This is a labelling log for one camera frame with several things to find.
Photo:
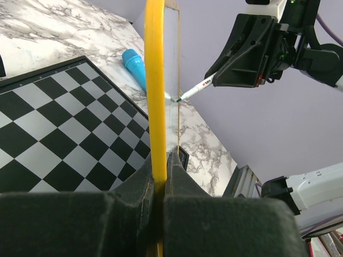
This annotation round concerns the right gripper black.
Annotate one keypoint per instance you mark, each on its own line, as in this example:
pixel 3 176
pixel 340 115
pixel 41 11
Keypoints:
pixel 257 51

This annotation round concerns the blue cylindrical eraser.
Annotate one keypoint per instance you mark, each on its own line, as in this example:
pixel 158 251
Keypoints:
pixel 134 64

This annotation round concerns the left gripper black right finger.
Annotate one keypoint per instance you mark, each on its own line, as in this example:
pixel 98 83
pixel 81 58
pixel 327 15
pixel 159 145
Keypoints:
pixel 196 224

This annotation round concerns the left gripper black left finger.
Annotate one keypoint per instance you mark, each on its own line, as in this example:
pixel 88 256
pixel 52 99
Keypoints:
pixel 113 223

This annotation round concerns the aluminium rail frame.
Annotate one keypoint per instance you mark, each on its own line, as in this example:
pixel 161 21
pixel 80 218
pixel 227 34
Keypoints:
pixel 243 183

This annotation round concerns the white whiteboard marker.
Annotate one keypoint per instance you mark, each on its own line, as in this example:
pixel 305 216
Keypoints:
pixel 197 88

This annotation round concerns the black white chessboard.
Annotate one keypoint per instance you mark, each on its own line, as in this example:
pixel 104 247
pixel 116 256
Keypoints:
pixel 67 127

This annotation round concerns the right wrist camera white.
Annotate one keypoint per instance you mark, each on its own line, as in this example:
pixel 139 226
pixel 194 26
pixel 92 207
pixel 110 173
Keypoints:
pixel 273 8

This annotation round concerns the yellow framed whiteboard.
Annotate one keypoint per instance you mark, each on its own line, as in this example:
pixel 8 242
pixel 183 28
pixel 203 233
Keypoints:
pixel 162 64

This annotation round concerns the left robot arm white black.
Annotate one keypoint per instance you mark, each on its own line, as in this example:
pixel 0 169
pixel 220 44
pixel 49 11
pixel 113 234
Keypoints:
pixel 298 193

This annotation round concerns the wire whiteboard stand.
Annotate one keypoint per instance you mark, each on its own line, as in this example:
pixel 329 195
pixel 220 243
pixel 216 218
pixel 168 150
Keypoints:
pixel 2 68

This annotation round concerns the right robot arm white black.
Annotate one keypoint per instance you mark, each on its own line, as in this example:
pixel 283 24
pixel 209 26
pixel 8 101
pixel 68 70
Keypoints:
pixel 321 62

